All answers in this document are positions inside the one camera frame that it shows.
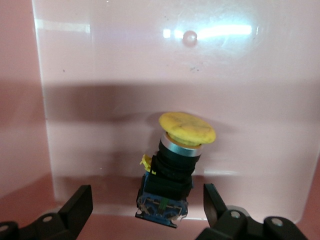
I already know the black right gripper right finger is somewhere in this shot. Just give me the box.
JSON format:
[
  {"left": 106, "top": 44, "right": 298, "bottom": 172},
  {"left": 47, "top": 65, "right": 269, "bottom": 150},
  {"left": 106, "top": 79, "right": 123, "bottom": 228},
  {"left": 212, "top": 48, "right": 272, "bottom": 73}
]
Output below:
[{"left": 197, "top": 183, "right": 305, "bottom": 240}]

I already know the pink plastic tray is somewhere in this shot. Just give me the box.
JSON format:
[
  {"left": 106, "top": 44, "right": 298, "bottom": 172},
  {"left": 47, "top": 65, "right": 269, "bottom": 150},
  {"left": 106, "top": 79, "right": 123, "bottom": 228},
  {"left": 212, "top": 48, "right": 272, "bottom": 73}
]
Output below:
[{"left": 0, "top": 0, "right": 320, "bottom": 240}]

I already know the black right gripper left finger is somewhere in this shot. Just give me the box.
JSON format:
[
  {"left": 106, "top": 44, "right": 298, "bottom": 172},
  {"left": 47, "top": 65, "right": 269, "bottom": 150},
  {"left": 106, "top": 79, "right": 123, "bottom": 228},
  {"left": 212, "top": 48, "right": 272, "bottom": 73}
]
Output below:
[{"left": 0, "top": 184, "right": 94, "bottom": 240}]

